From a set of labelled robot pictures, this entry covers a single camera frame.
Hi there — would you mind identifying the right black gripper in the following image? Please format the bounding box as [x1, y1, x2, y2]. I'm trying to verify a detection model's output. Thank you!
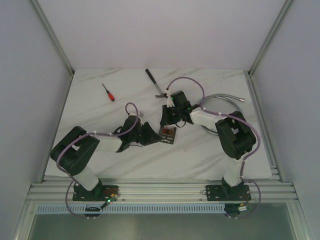
[159, 104, 181, 126]

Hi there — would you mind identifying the black fuse box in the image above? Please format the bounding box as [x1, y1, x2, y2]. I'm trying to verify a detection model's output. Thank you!
[160, 135, 175, 145]

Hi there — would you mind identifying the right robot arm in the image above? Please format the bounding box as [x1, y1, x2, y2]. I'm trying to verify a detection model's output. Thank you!
[160, 90, 261, 200]

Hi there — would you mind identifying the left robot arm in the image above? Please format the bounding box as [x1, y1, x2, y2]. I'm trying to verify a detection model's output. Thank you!
[50, 114, 162, 201]

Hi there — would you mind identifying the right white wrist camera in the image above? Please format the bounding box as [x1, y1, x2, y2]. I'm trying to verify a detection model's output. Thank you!
[165, 89, 175, 108]

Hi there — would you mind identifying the black handled claw hammer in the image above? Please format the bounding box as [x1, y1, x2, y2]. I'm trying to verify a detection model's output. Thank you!
[145, 69, 167, 98]

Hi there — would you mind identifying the red handled screwdriver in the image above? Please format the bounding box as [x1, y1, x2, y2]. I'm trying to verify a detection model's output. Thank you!
[102, 83, 115, 102]

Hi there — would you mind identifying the grey flexible metal hose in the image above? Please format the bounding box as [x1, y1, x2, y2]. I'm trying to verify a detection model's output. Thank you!
[199, 93, 246, 136]

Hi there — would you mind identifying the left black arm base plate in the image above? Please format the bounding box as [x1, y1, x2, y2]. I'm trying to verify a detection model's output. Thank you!
[72, 183, 119, 202]

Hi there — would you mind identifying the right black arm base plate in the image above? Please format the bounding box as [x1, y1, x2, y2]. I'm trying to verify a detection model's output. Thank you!
[205, 184, 252, 202]

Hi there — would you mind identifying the aluminium mounting rail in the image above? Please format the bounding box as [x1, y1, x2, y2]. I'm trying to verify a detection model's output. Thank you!
[26, 177, 298, 203]

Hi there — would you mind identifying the slotted grey cable duct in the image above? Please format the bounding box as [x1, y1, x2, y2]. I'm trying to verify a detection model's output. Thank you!
[34, 203, 288, 215]

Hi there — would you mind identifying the right aluminium frame post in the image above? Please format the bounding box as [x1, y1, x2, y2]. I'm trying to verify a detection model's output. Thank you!
[248, 0, 295, 78]

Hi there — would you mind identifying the aluminium frame post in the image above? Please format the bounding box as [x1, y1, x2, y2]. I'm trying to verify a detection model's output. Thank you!
[29, 0, 75, 77]
[248, 0, 295, 78]

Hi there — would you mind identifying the left aluminium frame post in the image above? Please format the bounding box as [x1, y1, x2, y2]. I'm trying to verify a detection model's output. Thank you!
[29, 0, 75, 77]

